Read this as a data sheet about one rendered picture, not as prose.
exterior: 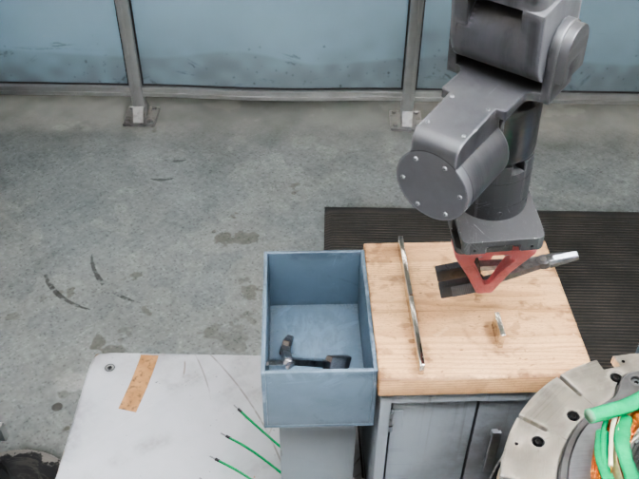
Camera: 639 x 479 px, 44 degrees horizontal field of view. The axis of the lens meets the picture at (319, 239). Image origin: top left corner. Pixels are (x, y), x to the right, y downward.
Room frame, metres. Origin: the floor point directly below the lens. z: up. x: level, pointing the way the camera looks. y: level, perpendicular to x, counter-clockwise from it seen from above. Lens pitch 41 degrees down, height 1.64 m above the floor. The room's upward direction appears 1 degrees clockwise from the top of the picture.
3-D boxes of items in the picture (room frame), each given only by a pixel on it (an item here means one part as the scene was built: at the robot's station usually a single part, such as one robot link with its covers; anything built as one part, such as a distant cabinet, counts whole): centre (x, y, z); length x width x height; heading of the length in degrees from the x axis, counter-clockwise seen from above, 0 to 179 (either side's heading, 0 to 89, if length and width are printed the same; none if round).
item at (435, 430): (0.56, -0.15, 0.91); 0.19 x 0.19 x 0.26; 2
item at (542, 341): (0.56, -0.15, 1.05); 0.20 x 0.19 x 0.02; 92
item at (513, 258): (0.52, -0.14, 1.18); 0.07 x 0.07 x 0.09; 4
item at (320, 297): (0.55, 0.00, 0.92); 0.17 x 0.11 x 0.28; 2
